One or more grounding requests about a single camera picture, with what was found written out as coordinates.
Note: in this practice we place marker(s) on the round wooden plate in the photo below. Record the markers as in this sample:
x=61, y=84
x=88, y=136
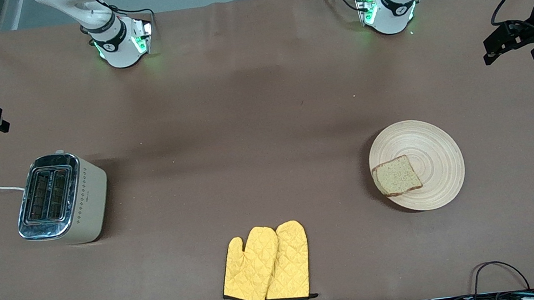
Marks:
x=436, y=161

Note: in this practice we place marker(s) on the brown bread slice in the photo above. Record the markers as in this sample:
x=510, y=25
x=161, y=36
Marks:
x=396, y=176

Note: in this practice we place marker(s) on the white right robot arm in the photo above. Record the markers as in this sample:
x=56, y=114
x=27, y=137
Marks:
x=120, y=51

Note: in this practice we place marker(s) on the beige chrome two-slot toaster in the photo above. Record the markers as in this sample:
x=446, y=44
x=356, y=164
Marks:
x=87, y=200

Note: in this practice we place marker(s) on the brown table cover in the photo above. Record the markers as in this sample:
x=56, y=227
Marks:
x=290, y=92

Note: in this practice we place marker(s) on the yellow quilted oven mitt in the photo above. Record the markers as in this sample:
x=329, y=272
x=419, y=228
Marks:
x=290, y=263
x=248, y=268

